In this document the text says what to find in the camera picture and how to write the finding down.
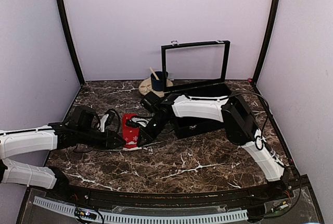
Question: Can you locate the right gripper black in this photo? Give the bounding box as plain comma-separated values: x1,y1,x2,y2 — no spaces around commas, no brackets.
137,114,171,146

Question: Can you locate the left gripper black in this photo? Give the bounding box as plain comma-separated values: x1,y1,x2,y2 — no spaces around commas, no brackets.
78,128,126,150

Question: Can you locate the red Santa Christmas sock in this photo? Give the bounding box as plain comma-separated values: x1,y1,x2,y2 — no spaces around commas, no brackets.
122,114,142,151

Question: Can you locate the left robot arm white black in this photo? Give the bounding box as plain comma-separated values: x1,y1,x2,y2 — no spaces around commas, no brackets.
1,123,126,201

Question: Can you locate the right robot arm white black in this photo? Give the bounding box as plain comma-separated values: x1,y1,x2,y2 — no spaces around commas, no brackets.
137,93,288,200

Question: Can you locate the beige woven coaster mat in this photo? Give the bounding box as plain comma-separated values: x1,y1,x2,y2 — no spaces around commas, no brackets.
138,78,164,97

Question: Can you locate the dark blue cup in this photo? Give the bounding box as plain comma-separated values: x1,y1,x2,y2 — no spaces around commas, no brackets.
150,71,163,92

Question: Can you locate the wooden stick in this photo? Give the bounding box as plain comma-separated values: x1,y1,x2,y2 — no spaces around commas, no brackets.
149,67,159,80

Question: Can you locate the black display box glass lid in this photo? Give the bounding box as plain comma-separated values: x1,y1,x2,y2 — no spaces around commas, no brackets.
160,40,235,140

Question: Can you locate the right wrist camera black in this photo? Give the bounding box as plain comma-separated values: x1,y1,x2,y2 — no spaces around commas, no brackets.
140,91,161,113

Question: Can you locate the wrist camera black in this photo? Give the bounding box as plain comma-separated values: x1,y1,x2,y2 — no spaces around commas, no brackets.
68,106,110,132
140,91,161,113

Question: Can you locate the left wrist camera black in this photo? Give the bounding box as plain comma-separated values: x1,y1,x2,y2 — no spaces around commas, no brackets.
68,106,110,132

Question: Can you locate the left circuit board with wires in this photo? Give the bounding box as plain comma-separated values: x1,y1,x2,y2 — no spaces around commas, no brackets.
71,194,105,223

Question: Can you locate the circuit board with wires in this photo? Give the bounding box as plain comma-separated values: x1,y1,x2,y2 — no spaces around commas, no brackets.
263,188,302,219
71,194,105,223

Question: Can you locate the white slotted cable duct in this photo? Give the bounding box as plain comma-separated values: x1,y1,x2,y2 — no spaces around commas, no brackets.
33,196,248,223

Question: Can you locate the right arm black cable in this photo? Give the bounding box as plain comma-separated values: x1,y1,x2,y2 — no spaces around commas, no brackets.
189,92,274,152

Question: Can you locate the black front rail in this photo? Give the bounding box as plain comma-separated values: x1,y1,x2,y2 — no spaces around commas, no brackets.
28,177,310,210

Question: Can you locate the right circuit board with wires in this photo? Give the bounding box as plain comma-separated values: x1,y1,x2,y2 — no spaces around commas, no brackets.
263,188,302,219

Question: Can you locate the left black frame post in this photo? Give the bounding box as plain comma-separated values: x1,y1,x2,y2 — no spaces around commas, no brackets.
56,0,85,86

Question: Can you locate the black frame post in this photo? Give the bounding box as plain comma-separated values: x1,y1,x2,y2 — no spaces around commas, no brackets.
56,0,85,86
252,0,279,84

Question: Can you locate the right black frame post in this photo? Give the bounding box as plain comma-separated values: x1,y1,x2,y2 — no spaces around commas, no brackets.
252,0,279,84

